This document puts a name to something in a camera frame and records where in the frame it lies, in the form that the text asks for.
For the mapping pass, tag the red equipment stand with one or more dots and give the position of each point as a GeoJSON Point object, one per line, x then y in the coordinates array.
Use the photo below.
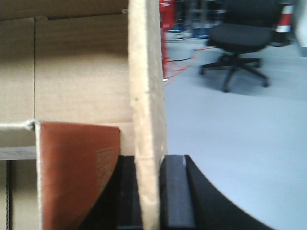
{"type": "Point", "coordinates": [167, 21]}

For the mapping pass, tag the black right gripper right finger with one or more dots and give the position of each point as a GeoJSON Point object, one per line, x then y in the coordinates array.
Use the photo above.
{"type": "Point", "coordinates": [189, 201]}

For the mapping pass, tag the brown booklet inside box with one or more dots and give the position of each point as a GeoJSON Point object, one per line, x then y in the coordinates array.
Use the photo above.
{"type": "Point", "coordinates": [74, 164]}

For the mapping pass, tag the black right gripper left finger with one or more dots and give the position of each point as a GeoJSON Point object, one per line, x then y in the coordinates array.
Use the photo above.
{"type": "Point", "coordinates": [118, 206]}

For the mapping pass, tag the large brown cardboard box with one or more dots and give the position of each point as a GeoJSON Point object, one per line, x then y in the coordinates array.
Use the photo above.
{"type": "Point", "coordinates": [95, 62]}

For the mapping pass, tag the black office chair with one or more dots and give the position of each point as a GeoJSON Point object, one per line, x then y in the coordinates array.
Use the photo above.
{"type": "Point", "coordinates": [247, 27]}

